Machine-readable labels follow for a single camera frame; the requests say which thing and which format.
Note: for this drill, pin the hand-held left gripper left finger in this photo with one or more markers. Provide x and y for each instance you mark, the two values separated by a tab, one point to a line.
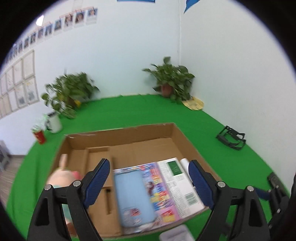
97	183

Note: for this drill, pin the potted plant in terracotta pot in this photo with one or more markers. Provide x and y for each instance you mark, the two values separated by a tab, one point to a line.
171	78

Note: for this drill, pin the group of framed wall certificates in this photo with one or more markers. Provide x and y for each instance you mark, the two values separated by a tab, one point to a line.
25	81

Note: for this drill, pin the white enamel mug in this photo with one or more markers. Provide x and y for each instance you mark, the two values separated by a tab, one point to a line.
55	124

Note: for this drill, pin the row of wall portrait photos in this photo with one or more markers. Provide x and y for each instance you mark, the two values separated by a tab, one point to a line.
69	20

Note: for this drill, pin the white roll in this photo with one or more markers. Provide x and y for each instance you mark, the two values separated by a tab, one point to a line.
185	165

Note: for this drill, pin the large cardboard box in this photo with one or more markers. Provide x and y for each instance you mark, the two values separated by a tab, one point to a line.
129	139

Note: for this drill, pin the clear white plastic case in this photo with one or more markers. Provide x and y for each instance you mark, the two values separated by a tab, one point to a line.
175	234

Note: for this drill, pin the dark flat device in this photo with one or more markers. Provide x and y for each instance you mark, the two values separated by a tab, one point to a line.
275	179

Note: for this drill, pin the white and green box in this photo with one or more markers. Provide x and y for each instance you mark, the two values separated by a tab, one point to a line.
182	185

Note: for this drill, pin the red paper cup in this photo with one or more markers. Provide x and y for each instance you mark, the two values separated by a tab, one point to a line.
40	136

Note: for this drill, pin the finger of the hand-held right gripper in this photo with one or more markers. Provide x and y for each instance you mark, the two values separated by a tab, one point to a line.
262	194

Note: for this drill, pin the grey plastic stool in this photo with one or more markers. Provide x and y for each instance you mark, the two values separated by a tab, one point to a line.
3	157

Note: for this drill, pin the blue wall decoration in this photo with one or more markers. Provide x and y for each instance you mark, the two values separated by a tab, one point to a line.
190	4

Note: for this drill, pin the pale blue box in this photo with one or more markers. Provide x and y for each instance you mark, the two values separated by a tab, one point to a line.
131	197

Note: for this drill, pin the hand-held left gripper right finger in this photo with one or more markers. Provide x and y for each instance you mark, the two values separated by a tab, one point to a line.
201	183

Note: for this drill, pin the yellow dried leaf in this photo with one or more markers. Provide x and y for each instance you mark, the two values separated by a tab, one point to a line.
194	103

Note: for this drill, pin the green paper packet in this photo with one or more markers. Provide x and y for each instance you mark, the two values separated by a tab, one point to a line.
38	126

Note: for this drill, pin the black folding frame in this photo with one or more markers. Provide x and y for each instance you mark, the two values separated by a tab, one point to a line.
231	136

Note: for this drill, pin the large leafy potted plant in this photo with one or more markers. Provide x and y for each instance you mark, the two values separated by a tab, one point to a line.
69	90

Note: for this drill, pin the pink plush pig toy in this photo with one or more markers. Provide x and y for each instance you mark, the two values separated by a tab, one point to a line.
61	178

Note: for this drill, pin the colourful board game box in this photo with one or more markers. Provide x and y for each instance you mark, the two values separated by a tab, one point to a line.
159	185

